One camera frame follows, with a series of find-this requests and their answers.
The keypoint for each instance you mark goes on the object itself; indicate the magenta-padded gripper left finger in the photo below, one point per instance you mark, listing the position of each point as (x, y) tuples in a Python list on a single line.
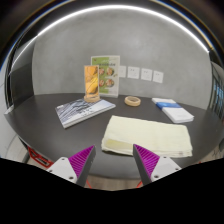
[(61, 166)]

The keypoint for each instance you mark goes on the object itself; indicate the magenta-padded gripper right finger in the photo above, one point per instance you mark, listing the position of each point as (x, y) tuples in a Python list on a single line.
[(163, 166)]

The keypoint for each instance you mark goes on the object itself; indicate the cream yellow towel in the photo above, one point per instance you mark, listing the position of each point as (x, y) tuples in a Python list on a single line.
[(150, 133)]

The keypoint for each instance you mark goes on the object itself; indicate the red chair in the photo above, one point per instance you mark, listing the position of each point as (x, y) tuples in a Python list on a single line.
[(38, 158)]

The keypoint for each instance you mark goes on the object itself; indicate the white and blue booklet stack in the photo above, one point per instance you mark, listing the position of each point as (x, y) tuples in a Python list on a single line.
[(176, 113)]

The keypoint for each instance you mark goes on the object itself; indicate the grey printed book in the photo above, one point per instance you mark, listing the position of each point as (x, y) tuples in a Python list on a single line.
[(83, 111)]

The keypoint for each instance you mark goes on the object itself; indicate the beige tape roll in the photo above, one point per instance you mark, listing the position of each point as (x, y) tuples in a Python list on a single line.
[(132, 104)]

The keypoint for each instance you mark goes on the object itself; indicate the orange sign on wooden base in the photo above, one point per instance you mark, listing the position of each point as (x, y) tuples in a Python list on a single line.
[(91, 80)]

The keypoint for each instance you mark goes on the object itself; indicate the black-framed glass partition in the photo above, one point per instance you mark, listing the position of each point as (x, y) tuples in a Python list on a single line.
[(218, 93)]

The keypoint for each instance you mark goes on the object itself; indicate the green acrylic menu stand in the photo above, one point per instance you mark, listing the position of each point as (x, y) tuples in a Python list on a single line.
[(111, 76)]

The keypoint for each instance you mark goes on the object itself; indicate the curved white light strip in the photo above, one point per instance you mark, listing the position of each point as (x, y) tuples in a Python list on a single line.
[(113, 6)]

